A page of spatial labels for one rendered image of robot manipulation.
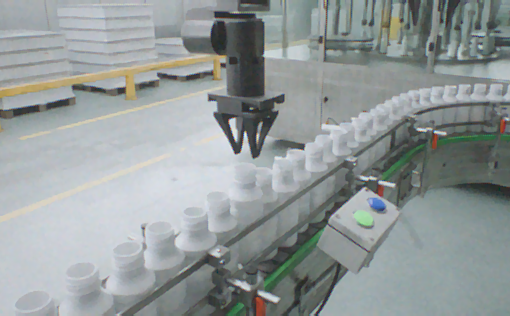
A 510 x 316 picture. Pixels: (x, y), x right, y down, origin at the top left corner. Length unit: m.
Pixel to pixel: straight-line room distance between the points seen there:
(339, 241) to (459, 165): 1.02
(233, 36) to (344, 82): 3.23
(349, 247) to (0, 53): 5.80
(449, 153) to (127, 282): 1.29
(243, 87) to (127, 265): 0.28
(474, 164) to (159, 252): 1.33
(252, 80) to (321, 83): 3.30
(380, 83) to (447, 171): 2.13
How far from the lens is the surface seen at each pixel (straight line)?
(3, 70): 6.28
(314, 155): 0.89
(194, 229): 0.62
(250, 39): 0.62
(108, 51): 7.06
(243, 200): 0.69
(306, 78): 3.99
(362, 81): 3.77
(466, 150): 1.69
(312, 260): 0.90
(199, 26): 0.67
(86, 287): 0.53
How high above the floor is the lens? 1.45
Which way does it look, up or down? 20 degrees down
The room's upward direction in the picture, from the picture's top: straight up
